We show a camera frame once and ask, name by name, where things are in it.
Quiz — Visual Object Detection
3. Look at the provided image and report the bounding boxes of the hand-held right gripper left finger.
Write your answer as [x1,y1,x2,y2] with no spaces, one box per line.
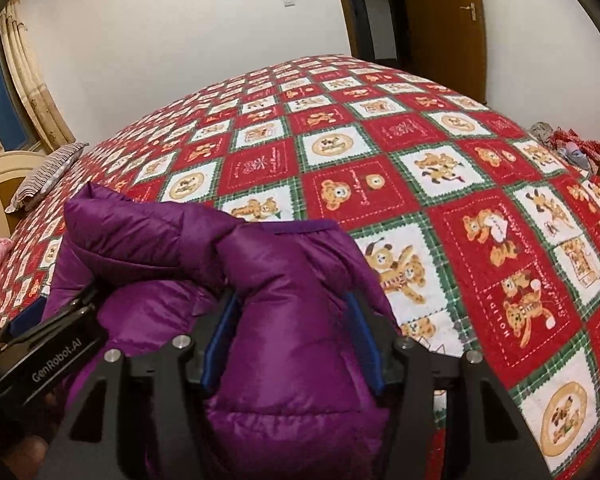
[47,290,241,480]

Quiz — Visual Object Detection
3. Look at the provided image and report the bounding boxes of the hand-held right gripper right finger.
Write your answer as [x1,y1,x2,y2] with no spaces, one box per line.
[342,290,551,480]

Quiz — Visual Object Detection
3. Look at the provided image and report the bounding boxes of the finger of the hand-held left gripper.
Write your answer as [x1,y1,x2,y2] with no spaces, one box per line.
[50,282,103,321]

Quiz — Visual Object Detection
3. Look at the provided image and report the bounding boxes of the purple puffer jacket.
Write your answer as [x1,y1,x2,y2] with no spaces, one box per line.
[42,181,401,480]

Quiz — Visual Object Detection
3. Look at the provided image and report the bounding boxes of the pile of clothes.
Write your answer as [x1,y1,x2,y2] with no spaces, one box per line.
[530,121,600,171]

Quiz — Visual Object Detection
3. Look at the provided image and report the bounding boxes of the striped pillow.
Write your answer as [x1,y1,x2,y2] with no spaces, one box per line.
[5,141,90,213]

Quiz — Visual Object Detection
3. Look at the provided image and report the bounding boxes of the cream wooden headboard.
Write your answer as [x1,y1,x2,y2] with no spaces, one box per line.
[0,150,48,246]

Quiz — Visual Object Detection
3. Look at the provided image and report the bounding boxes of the red checked printed bedspread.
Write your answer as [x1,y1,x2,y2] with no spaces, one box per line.
[0,54,600,480]

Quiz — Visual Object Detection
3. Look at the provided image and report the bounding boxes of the window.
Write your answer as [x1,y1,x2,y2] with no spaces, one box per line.
[0,52,31,153]

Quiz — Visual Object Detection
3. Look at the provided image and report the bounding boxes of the beige floral curtain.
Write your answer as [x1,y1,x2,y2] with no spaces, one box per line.
[0,0,76,153]

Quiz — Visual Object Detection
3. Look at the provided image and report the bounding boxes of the brown wooden door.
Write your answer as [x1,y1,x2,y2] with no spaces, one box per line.
[397,0,488,106]

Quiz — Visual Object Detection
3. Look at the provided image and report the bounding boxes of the brown door frame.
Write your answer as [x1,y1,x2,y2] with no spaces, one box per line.
[330,0,376,61]

